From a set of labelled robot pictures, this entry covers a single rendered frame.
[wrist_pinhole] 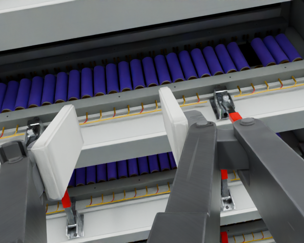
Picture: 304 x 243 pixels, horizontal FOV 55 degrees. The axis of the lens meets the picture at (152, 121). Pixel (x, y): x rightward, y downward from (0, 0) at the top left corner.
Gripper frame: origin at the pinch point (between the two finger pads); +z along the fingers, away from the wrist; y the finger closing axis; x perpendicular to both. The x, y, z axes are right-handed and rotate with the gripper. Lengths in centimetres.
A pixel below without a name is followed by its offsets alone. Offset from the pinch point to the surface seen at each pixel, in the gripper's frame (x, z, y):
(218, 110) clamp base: -7.7, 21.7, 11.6
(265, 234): -43, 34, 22
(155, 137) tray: -9.6, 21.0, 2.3
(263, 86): -6.4, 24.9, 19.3
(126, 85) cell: -3.0, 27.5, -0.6
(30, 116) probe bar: -4.4, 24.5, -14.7
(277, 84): -6.4, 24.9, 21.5
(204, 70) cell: -3.0, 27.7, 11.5
